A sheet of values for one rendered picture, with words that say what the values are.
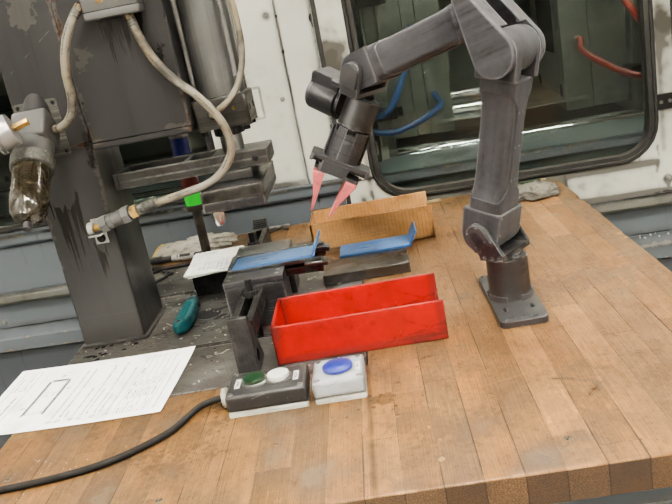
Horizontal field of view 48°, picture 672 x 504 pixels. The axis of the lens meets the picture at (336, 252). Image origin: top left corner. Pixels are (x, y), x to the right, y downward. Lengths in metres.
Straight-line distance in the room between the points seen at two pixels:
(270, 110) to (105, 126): 0.72
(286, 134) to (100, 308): 0.76
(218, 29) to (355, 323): 0.50
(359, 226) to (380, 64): 0.46
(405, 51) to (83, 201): 0.57
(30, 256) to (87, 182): 0.90
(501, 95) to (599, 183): 0.88
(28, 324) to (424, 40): 1.47
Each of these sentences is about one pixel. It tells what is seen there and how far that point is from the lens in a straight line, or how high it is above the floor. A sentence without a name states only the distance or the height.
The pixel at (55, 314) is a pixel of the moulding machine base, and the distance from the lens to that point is 2.20.
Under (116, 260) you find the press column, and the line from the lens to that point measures 1.31.
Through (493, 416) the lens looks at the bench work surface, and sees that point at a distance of 0.90.
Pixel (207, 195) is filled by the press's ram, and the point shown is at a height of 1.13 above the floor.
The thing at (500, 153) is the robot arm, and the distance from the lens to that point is 1.10.
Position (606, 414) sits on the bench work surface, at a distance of 0.89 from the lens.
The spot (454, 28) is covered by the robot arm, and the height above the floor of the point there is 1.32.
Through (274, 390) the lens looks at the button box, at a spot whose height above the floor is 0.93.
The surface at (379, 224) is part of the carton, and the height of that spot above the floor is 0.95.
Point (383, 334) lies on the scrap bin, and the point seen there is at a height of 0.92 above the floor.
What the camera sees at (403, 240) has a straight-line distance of 1.48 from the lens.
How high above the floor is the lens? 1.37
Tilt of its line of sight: 17 degrees down
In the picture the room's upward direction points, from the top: 11 degrees counter-clockwise
